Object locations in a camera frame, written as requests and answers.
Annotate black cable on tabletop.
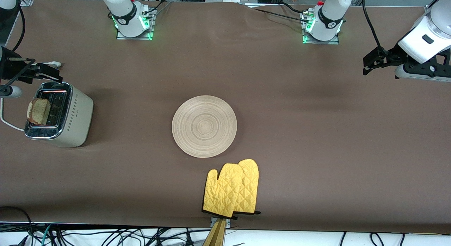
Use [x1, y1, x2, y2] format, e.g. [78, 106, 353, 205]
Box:
[252, 2, 315, 24]

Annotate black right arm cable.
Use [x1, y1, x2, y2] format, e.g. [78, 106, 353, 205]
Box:
[0, 7, 37, 88]

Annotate white toaster power cable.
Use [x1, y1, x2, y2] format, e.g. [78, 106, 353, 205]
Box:
[0, 61, 62, 132]

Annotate tangled black floor cables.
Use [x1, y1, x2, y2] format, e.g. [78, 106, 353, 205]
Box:
[53, 227, 212, 246]

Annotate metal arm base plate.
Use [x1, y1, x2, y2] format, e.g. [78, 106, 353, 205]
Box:
[302, 11, 341, 45]
[116, 8, 156, 41]

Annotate black looped floor cable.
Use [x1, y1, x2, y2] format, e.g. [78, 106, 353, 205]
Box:
[0, 205, 35, 246]

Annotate small metal bracket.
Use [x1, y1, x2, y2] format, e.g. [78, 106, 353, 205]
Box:
[210, 216, 231, 229]

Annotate cream and chrome toaster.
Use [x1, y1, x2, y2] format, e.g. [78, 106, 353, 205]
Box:
[24, 81, 94, 148]

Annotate slice of brown bread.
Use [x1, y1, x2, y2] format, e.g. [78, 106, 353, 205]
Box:
[26, 97, 51, 125]

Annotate teal floor cable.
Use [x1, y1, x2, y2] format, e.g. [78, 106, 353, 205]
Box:
[41, 224, 53, 246]

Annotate round pale wooden plate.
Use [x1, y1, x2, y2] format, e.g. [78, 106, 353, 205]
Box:
[172, 95, 237, 159]

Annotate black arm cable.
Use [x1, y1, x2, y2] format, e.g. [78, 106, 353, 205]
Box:
[362, 0, 387, 55]
[0, 7, 37, 88]

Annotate yellow quilted oven mitt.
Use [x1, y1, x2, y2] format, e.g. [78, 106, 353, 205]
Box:
[202, 163, 245, 218]
[233, 159, 261, 215]

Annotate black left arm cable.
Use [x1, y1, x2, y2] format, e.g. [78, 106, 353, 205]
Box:
[362, 0, 387, 55]

